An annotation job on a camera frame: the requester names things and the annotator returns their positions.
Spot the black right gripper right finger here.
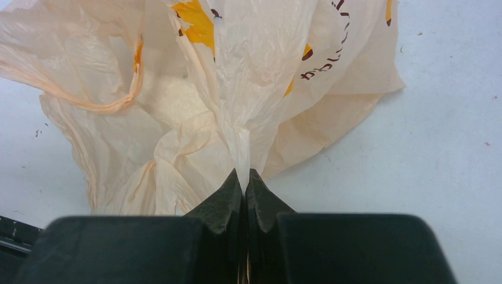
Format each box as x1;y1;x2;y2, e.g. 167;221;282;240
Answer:
245;170;456;283

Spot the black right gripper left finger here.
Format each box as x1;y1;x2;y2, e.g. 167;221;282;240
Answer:
14;172;244;283

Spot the orange translucent plastic bag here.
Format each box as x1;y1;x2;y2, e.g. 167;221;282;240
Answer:
1;1;404;215

